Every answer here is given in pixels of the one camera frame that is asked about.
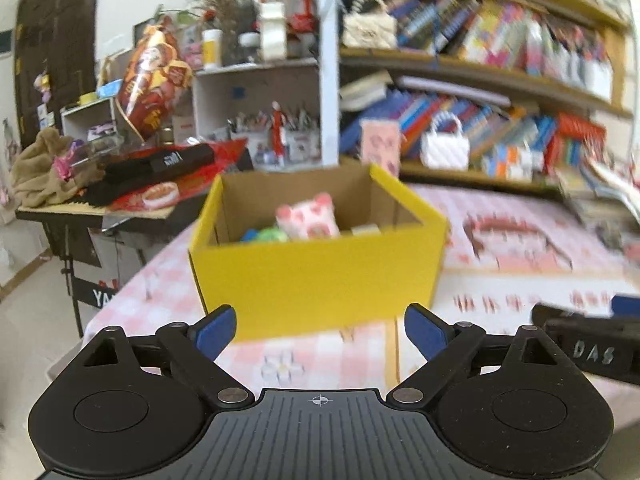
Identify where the pink plush pig toy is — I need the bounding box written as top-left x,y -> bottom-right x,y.
276,193 -> 341,240

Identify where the pink checkered tablecloth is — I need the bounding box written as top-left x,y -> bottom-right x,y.
84,184 -> 639,392

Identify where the yellow cardboard box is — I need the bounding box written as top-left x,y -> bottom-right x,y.
189,164 -> 449,340

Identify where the green blue toy bottle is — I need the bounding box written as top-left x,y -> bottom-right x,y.
241,226 -> 290,243

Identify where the black side table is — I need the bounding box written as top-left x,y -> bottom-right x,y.
16,195 -> 205,335

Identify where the round pink white tin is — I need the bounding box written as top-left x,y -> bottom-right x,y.
141,182 -> 180,210

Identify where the black long box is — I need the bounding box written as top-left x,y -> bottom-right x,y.
81,144 -> 215,207

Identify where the white quilted mini handbag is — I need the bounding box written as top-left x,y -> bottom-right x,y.
420,110 -> 471,171

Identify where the pink rectangular tin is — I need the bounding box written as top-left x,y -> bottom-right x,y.
360,119 -> 402,178

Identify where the row of books lower shelf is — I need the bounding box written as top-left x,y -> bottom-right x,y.
338,89 -> 606,182

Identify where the row of books shelf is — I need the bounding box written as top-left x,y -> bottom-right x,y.
338,89 -> 606,182
386,0 -> 614,101

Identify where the clear pen holder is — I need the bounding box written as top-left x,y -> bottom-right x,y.
227,101 -> 322,166

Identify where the brown plush blanket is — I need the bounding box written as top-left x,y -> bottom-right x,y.
11,127 -> 105,208

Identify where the white cubby shelf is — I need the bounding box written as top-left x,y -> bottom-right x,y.
60,0 -> 342,168

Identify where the wooden bookshelf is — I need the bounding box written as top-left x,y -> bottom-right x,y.
336,0 -> 640,196

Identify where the row of books upper shelf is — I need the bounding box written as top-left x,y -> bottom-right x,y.
386,0 -> 614,101

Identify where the cream pearl-handle handbag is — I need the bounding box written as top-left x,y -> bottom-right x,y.
342,0 -> 398,50

